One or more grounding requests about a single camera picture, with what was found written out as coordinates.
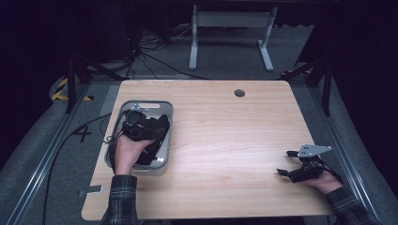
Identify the grey tape strip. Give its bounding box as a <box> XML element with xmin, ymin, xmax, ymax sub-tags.
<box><xmin>77</xmin><ymin>184</ymin><xmax>104</xmax><ymax>198</ymax></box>

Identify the hand-held gripper cable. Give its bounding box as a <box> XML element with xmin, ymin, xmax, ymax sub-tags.
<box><xmin>103</xmin><ymin>108</ymin><xmax>130</xmax><ymax>145</ymax></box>
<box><xmin>320</xmin><ymin>158</ymin><xmax>345</xmax><ymax>186</ymax></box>

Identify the person's left hand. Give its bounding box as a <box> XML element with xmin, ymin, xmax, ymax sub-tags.
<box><xmin>112</xmin><ymin>133</ymin><xmax>156</xmax><ymax>176</ymax></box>

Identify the grey rimmed white plastic basin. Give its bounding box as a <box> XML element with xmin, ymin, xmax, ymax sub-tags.
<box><xmin>104</xmin><ymin>99</ymin><xmax>175</xmax><ymax>176</ymax></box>

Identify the person's right hand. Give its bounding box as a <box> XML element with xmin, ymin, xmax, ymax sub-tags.
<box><xmin>304</xmin><ymin>170</ymin><xmax>344</xmax><ymax>196</ymax></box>

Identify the long black floor cable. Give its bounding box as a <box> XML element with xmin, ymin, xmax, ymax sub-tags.
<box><xmin>41</xmin><ymin>112</ymin><xmax>113</xmax><ymax>225</ymax></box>

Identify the white metal desk frame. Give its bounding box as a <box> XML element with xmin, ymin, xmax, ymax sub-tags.
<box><xmin>189</xmin><ymin>4</ymin><xmax>279</xmax><ymax>72</ymax></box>

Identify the yellow black hazard tape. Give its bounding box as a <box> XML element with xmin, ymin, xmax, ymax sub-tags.
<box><xmin>51</xmin><ymin>77</ymin><xmax>95</xmax><ymax>102</ymax></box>

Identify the black metal stand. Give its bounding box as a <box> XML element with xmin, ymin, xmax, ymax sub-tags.
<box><xmin>65</xmin><ymin>53</ymin><xmax>127</xmax><ymax>114</ymax></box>
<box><xmin>281</xmin><ymin>56</ymin><xmax>333</xmax><ymax>117</ymax></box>

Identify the right hand-held gripper cable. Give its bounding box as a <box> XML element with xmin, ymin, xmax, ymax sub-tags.
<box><xmin>320</xmin><ymin>158</ymin><xmax>345</xmax><ymax>186</ymax></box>

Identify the left hand-held gripper cable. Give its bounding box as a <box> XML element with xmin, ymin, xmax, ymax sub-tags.
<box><xmin>103</xmin><ymin>108</ymin><xmax>130</xmax><ymax>145</ymax></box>

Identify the tangle of floor cables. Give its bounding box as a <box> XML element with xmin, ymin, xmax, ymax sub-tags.
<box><xmin>124</xmin><ymin>22</ymin><xmax>209</xmax><ymax>81</ymax></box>

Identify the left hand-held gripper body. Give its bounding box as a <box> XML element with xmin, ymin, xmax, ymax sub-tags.
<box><xmin>121</xmin><ymin>104</ymin><xmax>150</xmax><ymax>143</ymax></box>

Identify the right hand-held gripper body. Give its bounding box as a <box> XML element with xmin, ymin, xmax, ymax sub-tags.
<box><xmin>288</xmin><ymin>142</ymin><xmax>334</xmax><ymax>184</ymax></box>

